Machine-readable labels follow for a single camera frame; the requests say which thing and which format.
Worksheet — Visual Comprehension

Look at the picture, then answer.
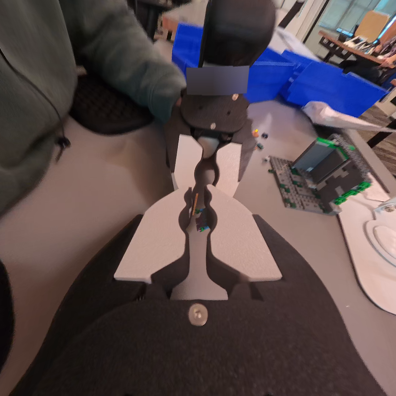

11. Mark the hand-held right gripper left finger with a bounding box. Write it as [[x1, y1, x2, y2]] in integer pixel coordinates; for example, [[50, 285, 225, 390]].
[[114, 186, 194, 300]]

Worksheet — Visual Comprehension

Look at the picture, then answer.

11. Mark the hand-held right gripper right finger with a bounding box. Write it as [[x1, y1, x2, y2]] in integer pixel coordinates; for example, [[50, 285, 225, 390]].
[[204, 185, 283, 300]]

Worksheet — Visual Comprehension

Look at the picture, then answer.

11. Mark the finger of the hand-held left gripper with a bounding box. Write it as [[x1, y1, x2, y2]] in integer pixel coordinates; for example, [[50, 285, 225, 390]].
[[212, 144, 242, 198], [171, 134, 206, 192]]

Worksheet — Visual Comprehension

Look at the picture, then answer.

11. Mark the green headed toy minifigure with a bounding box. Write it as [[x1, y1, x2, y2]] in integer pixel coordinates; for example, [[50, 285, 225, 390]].
[[195, 208, 211, 233]]

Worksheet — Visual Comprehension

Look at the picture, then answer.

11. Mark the person's left forearm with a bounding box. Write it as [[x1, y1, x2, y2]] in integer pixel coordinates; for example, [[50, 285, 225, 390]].
[[76, 0, 187, 123]]

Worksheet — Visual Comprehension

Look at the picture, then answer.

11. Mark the scatter of small loose bricks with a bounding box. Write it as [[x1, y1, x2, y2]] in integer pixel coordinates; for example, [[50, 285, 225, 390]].
[[251, 127, 272, 164]]

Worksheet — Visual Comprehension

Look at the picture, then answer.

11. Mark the grey brick building model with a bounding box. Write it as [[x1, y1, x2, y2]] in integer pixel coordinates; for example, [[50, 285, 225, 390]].
[[268, 133, 374, 216]]

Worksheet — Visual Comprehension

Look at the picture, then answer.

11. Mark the white crumpled paper bag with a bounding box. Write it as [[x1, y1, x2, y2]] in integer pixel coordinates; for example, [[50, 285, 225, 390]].
[[302, 100, 396, 132]]

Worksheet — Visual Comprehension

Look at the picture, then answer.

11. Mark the white rounded board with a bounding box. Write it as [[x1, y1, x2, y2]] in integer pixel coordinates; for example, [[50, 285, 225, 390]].
[[337, 183, 396, 317]]

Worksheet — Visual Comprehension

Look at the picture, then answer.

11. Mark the wooden top office table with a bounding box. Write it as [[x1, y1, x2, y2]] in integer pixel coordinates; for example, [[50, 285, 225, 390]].
[[319, 29, 396, 67]]

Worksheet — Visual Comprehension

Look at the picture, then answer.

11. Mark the dark green hoodie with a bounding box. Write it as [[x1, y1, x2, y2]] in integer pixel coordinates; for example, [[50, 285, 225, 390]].
[[0, 0, 79, 218]]

